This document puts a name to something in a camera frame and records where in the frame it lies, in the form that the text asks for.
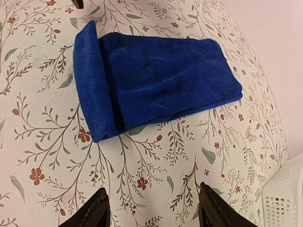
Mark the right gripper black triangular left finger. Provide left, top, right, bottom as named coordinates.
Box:
left=60, top=188, right=111, bottom=227

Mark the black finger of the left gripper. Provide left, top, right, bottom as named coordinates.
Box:
left=72, top=0, right=84, bottom=9

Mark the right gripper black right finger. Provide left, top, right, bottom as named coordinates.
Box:
left=198, top=182, right=256, bottom=227

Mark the dark blue towel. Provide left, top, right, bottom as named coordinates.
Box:
left=73, top=21, right=242, bottom=142

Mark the floral patterned tablecloth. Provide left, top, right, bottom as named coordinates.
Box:
left=0, top=0, right=288, bottom=227

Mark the white plastic perforated basket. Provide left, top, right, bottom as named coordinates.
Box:
left=262, top=154, right=303, bottom=227

